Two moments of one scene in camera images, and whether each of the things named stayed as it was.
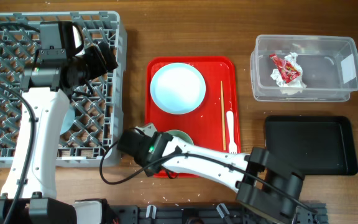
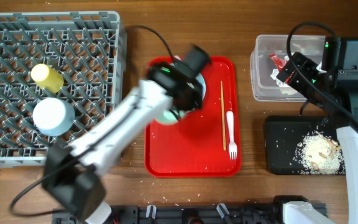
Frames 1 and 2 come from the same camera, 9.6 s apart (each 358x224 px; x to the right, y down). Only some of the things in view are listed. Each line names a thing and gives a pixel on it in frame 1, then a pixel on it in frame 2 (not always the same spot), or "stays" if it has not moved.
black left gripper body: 91,64 to 195,104
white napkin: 296,86 stays
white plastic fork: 232,146 stays
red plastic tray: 208,126 stays
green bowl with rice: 181,135 to 168,117
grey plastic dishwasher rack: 8,44 stays
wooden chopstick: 223,117 stays
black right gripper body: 142,163 to 305,86
